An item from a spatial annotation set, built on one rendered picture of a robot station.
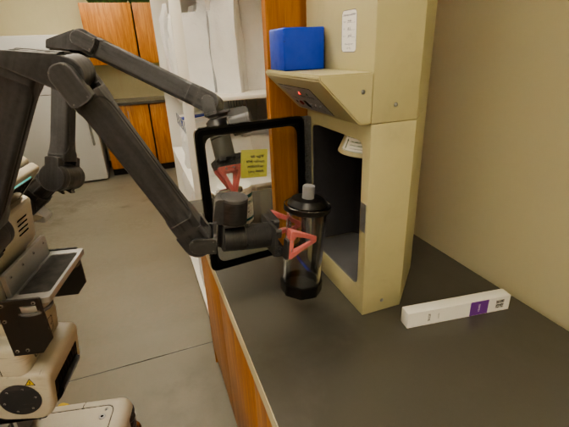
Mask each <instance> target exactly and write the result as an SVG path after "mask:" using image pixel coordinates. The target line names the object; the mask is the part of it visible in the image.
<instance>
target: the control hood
mask: <svg viewBox="0 0 569 427"><path fill-rule="evenodd" d="M266 74H267V76H268V77H269V78H270V79H271V80H272V81H273V82H274V83H275V84H276V85H277V86H278V87H279V88H280V89H281V90H282V91H283V92H284V93H285V94H286V95H287V96H288V97H289V98H290V99H291V100H292V101H293V102H294V103H295V104H296V105H297V106H298V107H301V106H300V105H299V104H298V103H297V102H296V101H295V100H294V99H293V98H292V97H291V96H290V95H289V94H288V93H287V92H286V91H285V90H284V89H283V88H282V87H281V86H280V85H279V84H283V85H288V86H296V87H300V88H305V89H309V90H310V91H311V92H312V93H313V94H314V95H315V96H316V97H317V98H318V99H319V101H320V102H321V103H322V104H323V105H324V106H325V107H326V108H327V109H328V110H329V111H330V112H331V113H332V114H333V115H334V116H332V115H329V114H325V115H328V116H331V117H334V118H336V119H342V120H344V121H347V122H351V123H353V124H356V125H369V124H370V123H371V111H372V93H373V74H372V72H365V71H354V70H342V69H307V70H293V71H282V70H273V69H267V71H266ZM278 83H279V84H278ZM301 108H304V107H301ZM305 109H308V110H312V109H309V108H305ZM312 111H314V112H317V113H321V112H318V111H315V110H312ZM321 114H324V113H321Z"/></svg>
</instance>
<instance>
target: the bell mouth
mask: <svg viewBox="0 0 569 427"><path fill-rule="evenodd" d="M338 151H339V152H340V153H342V154H344V155H346V156H349V157H353V158H362V144H361V142H360V141H359V140H357V139H355V138H353V137H350V136H346V135H344V137H343V139H342V141H341V143H340V146H339V148H338Z"/></svg>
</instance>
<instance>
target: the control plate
mask: <svg viewBox="0 0 569 427"><path fill-rule="evenodd" d="M278 84H279V83H278ZM279 85H280V86H281V87H282V88H283V89H284V90H285V91H286V92H287V93H288V94H289V95H290V96H291V97H292V98H293V99H294V100H295V101H296V100H298V101H299V102H297V101H296V102H297V103H298V104H299V105H300V106H301V107H304V108H309V109H312V110H315V111H318V112H321V113H324V114H329V115H332V116H334V115H333V114H332V113H331V112H330V111H329V110H328V109H327V108H326V107H325V106H324V105H323V104H322V103H321V102H320V101H319V99H318V98H317V97H316V96H315V95H314V94H313V93H312V92H311V91H310V90H309V89H305V88H300V87H296V86H288V85H283V84H279ZM298 92H299V93H300V94H299V93H298ZM305 93H306V94H307V95H308V96H307V95H306V94H305ZM300 100H301V101H303V100H305V101H307V102H308V103H309V104H310V103H311V104H312V108H311V107H308V106H307V105H306V104H304V105H303V104H301V103H300ZM303 102H304V101H303ZM311 104H310V105H311ZM314 104H316V105H317V107H314V106H315V105H314ZM319 106H321V107H322V108H319Z"/></svg>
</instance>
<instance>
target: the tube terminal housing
mask: <svg viewBox="0 0 569 427"><path fill-rule="evenodd" d="M437 3H438V0H306V4H307V27H313V26H323V27H324V69H342V70H354V71H365V72H372V74H373V93H372V111H371V123H370V124H369V125H356V124H353V123H351V122H347V121H344V120H342V119H336V118H334V117H331V116H328V115H325V114H321V113H317V112H314V111H312V110H307V115H308V116H311V121H312V127H313V126H314V125H321V126H322V127H325V128H328V129H331V130H334V131H337V132H339V133H341V134H344V135H346V136H350V137H353V138H355V139H357V140H359V141H360V142H361V144H362V188H361V202H363V203H364V204H366V205H367V207H366V225H365V234H364V233H363V232H362V231H361V230H360V229H359V250H358V270H357V282H354V281H353V280H352V279H351V278H350V277H349V276H348V275H347V274H346V273H345V272H344V271H343V270H342V269H341V268H340V267H339V266H338V265H337V264H336V263H335V262H334V261H333V260H332V259H331V258H330V257H329V256H328V255H327V254H326V253H325V252H323V261H322V271H323V272H324V273H325V274H326V275H327V276H328V277H329V279H330V280H331V281H332V282H333V283H334V284H335V285H336V286H337V288H338V289H339V290H340V291H341V292H342V293H343V294H344V295H345V297H346V298H347V299H348V300H349V301H350V302H351V303H352V305H353V306H354V307H355V308H356V309H357V310H358V311H359V312H360V313H361V315H363V314H367V313H372V312H375V311H378V310H381V309H384V308H389V307H393V306H395V305H399V304H400V301H401V296H402V293H403V290H404V287H405V284H406V279H407V276H408V273H409V269H410V267H411V258H412V243H413V234H414V225H415V218H416V209H417V193H418V185H419V176H420V168H421V160H422V151H423V135H424V127H425V119H426V110H427V101H428V86H429V77H430V69H431V61H432V52H433V44H434V28H435V20H436V11H437ZM353 8H357V22H356V52H355V53H342V52H341V32H342V11H344V10H348V9H353ZM312 184H313V174H312Z"/></svg>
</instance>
